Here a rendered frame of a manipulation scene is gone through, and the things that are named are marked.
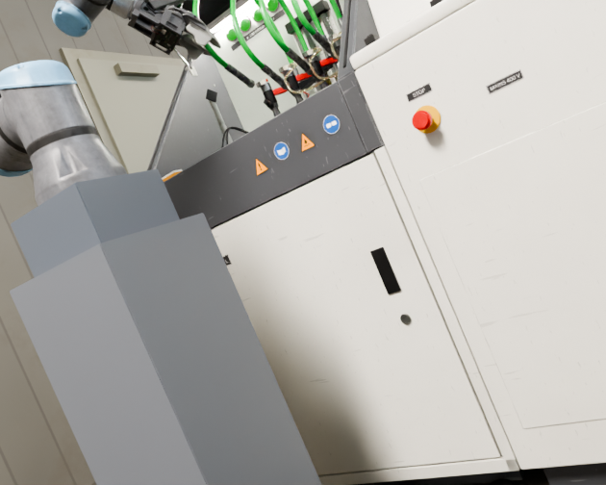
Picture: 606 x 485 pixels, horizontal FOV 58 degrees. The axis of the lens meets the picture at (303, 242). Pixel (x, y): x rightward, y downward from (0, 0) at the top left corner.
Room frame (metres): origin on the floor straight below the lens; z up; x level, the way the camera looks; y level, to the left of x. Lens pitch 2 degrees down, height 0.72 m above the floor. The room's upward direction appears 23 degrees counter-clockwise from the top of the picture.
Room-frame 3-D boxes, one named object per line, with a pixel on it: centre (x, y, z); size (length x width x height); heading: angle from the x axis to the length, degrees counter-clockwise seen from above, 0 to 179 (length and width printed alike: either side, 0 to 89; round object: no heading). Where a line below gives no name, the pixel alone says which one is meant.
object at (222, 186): (1.30, 0.06, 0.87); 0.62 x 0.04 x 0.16; 57
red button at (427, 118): (1.02, -0.30, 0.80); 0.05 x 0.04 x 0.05; 57
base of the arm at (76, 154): (0.93, 0.30, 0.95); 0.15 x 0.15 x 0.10
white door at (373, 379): (1.29, 0.07, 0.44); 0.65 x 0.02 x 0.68; 57
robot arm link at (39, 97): (0.93, 0.31, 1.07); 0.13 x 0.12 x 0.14; 50
